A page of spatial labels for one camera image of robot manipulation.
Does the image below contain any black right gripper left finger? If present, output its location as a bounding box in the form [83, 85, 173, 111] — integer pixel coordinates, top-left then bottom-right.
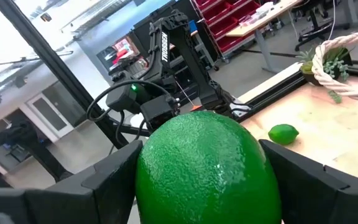
[0, 139, 144, 224]

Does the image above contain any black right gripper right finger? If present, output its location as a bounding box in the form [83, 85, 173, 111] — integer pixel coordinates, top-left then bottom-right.
[258, 138, 358, 224]

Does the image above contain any small green lime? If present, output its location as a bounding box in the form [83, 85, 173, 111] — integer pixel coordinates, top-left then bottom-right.
[267, 123, 300, 146]

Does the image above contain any large green lime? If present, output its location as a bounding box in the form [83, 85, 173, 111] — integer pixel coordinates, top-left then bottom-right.
[134, 110, 283, 224]

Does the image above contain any black background machine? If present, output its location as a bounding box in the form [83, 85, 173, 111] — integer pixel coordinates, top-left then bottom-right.
[0, 119, 74, 189]

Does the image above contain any potted succulent plant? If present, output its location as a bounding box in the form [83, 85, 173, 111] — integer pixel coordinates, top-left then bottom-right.
[296, 45, 356, 105]

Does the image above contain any black office chair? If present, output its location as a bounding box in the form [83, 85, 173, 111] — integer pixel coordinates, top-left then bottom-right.
[292, 0, 352, 52]

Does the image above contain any wooden top office desk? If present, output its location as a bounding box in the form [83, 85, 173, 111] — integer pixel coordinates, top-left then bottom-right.
[224, 0, 306, 74]

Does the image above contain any red bin shelf rack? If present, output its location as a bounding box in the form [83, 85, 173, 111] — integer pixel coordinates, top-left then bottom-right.
[190, 0, 262, 60]

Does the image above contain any woven wicker basket with handles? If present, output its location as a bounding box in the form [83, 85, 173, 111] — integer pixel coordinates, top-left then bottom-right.
[310, 29, 358, 105]

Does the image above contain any black aluminium table frame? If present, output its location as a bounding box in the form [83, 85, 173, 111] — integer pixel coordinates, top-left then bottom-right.
[0, 0, 358, 151]

